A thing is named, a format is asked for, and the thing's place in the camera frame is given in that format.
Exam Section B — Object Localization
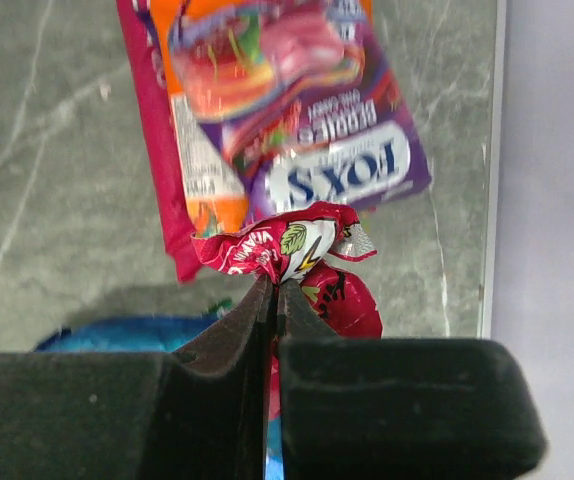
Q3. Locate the green snack packet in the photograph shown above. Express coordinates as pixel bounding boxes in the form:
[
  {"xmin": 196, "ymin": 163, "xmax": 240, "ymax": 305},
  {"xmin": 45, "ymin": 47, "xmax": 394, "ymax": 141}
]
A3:
[{"xmin": 204, "ymin": 298, "xmax": 234, "ymax": 317}]

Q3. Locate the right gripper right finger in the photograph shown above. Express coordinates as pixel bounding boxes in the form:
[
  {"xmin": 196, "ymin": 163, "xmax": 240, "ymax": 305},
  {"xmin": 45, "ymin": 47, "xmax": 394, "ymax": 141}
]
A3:
[{"xmin": 274, "ymin": 279, "xmax": 341, "ymax": 480}]

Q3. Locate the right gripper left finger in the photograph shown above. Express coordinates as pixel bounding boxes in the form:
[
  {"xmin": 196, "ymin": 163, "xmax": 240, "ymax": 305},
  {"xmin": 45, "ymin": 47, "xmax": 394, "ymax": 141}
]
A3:
[{"xmin": 175, "ymin": 275, "xmax": 273, "ymax": 479}]

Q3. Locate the blue gummy snack bag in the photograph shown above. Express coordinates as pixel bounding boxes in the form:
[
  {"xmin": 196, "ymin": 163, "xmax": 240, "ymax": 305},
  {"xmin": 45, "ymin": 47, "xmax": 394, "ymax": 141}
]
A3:
[{"xmin": 34, "ymin": 312, "xmax": 285, "ymax": 479}]

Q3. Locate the small red candy wrapper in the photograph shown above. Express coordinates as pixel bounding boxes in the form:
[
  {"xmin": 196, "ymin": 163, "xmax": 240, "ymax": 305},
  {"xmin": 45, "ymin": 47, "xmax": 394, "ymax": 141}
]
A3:
[{"xmin": 192, "ymin": 202, "xmax": 383, "ymax": 338}]

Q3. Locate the colourful candy packet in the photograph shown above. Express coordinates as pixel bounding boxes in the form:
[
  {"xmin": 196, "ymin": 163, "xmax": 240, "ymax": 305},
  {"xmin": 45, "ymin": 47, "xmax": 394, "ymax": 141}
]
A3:
[{"xmin": 168, "ymin": 1, "xmax": 432, "ymax": 223}]

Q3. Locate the red chips packet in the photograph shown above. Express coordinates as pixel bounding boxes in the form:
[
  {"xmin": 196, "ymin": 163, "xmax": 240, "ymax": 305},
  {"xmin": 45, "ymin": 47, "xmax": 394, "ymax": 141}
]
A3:
[{"xmin": 116, "ymin": 0, "xmax": 201, "ymax": 283}]

